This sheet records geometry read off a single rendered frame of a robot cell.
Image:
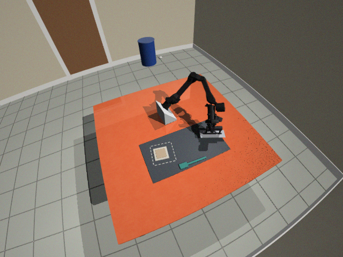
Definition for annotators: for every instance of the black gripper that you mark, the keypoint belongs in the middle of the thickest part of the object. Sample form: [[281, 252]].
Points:
[[211, 121]]

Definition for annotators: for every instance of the dark grey flat mat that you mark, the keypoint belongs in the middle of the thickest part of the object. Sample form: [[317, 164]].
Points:
[[187, 147]]

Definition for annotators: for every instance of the cream square tile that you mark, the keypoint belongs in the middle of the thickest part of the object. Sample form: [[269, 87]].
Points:
[[160, 153]]

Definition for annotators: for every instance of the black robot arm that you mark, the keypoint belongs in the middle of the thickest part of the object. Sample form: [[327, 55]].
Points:
[[193, 77]]

